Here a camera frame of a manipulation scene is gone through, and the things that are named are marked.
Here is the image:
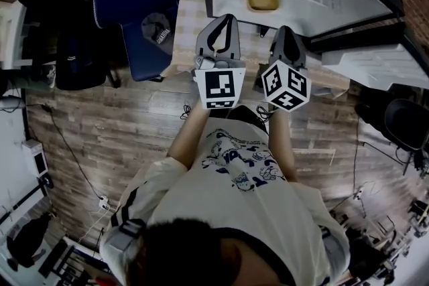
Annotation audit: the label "thin black floor cable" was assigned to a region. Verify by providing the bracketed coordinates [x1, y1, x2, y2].
[351, 117, 362, 192]

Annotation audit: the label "person's white printed shirt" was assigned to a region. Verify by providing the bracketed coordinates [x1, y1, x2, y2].
[100, 120, 351, 286]

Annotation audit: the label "white side desk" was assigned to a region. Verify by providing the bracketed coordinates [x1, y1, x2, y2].
[0, 1, 56, 70]

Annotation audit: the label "black equipment case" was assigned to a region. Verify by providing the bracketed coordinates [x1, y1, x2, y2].
[345, 227, 396, 279]

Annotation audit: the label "white box with dark screen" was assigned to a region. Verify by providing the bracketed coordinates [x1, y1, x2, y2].
[22, 139, 50, 178]

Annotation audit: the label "grey harness strap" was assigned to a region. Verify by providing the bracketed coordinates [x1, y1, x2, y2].
[110, 219, 147, 251]
[320, 226, 340, 255]

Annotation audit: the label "white fridge door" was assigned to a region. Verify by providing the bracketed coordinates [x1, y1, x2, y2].
[308, 18, 429, 92]

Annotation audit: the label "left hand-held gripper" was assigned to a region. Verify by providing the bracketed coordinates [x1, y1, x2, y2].
[191, 13, 247, 111]

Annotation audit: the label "person's black shorts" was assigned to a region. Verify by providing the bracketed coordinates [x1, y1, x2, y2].
[227, 106, 269, 135]

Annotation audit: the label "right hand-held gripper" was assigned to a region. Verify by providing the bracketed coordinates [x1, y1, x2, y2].
[253, 25, 312, 114]

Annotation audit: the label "black backpack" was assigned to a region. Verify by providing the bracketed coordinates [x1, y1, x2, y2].
[55, 33, 117, 91]

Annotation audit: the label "person's left forearm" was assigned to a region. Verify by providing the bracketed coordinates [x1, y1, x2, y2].
[167, 105, 210, 168]

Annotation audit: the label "table with patterned tablecloth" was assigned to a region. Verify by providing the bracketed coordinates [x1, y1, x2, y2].
[172, 0, 351, 100]

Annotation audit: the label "blue padded chair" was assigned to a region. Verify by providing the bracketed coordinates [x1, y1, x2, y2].
[93, 0, 182, 83]

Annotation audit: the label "long black floor cable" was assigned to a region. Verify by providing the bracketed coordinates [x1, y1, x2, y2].
[26, 103, 103, 201]

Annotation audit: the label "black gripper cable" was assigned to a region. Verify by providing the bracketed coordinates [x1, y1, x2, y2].
[256, 105, 275, 122]

